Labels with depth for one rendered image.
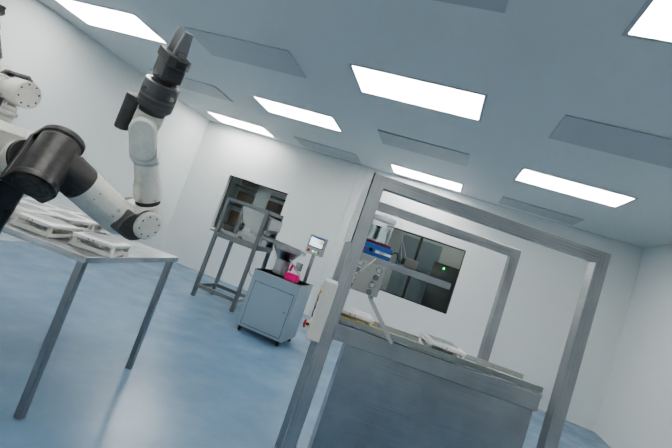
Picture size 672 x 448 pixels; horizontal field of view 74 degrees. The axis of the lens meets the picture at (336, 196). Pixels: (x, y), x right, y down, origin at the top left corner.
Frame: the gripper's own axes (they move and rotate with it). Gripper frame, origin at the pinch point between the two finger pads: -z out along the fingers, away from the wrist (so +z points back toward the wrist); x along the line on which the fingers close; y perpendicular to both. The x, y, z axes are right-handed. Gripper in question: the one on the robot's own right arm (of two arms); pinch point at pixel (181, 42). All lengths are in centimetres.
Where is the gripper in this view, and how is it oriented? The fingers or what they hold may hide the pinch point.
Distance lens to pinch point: 120.1
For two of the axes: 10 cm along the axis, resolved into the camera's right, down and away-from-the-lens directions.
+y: 7.0, 1.9, 6.9
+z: -4.8, 8.4, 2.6
